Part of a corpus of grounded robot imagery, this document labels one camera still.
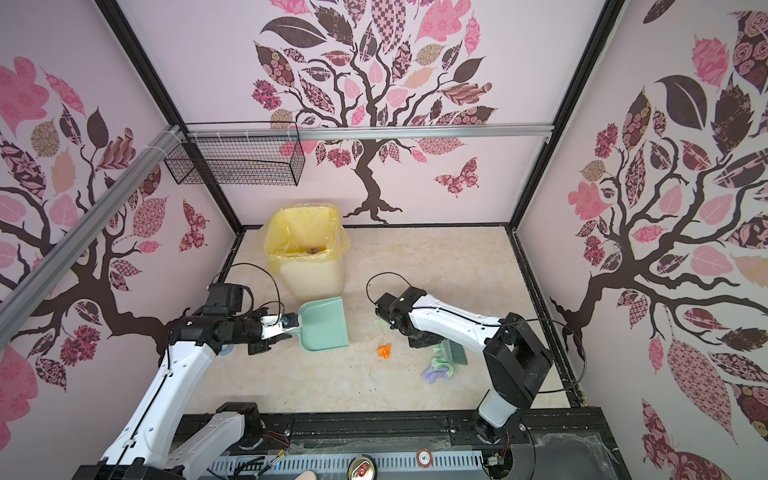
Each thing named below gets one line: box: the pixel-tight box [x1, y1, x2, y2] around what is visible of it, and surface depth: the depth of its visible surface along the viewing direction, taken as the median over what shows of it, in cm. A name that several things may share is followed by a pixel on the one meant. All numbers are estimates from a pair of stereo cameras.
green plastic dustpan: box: [297, 296, 349, 351], surface depth 81 cm
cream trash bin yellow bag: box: [264, 203, 351, 299], surface depth 93 cm
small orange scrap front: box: [378, 343, 391, 359], surface depth 88 cm
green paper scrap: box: [431, 344, 455, 377], surface depth 84 cm
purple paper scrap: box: [422, 365, 451, 384], surface depth 83 cm
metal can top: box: [347, 454, 378, 480], surface depth 61 cm
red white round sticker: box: [416, 448, 434, 469], surface depth 71 cm
